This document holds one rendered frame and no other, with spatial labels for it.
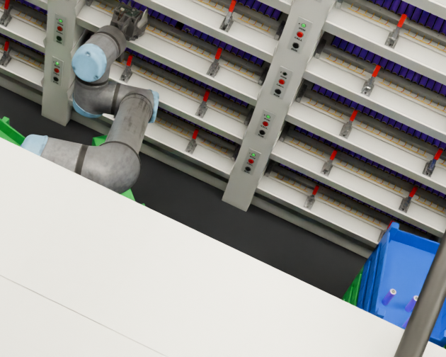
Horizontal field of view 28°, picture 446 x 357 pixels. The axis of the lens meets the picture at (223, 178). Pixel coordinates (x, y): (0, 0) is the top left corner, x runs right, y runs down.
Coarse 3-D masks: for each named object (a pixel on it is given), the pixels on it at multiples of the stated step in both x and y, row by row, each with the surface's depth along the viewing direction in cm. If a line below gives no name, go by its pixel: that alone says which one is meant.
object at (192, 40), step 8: (96, 0) 269; (104, 0) 268; (112, 0) 268; (112, 8) 268; (152, 24) 267; (160, 24) 266; (160, 32) 267; (168, 32) 267; (176, 32) 266; (184, 32) 266; (184, 40) 267; (192, 40) 266; (200, 40) 266; (200, 48) 267; (208, 48) 265; (216, 48) 265; (208, 56) 266; (224, 56) 265; (232, 56) 265; (224, 64) 265; (240, 64) 265; (248, 64) 264; (256, 72) 265
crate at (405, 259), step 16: (384, 240) 247; (400, 240) 250; (416, 240) 248; (384, 256) 240; (400, 256) 248; (416, 256) 249; (432, 256) 250; (384, 272) 244; (400, 272) 245; (416, 272) 246; (384, 288) 241; (400, 288) 242; (416, 288) 243; (400, 304) 239; (400, 320) 236; (432, 336) 229
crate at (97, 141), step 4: (100, 136) 286; (104, 136) 287; (96, 140) 285; (100, 140) 285; (104, 140) 286; (92, 144) 288; (96, 144) 284; (124, 192) 276; (128, 192) 276; (128, 196) 275; (132, 196) 275
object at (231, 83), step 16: (80, 0) 264; (80, 16) 268; (96, 16) 268; (144, 32) 268; (144, 48) 266; (160, 48) 266; (176, 48) 267; (192, 48) 267; (176, 64) 266; (192, 64) 265; (208, 64) 266; (208, 80) 266; (224, 80) 265; (240, 80) 265; (256, 80) 265; (240, 96) 266; (256, 96) 264
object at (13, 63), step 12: (0, 36) 302; (0, 48) 302; (12, 48) 301; (24, 48) 301; (0, 60) 299; (12, 60) 302; (24, 60) 302; (36, 60) 302; (12, 72) 300; (24, 72) 301; (36, 72) 301; (36, 84) 300
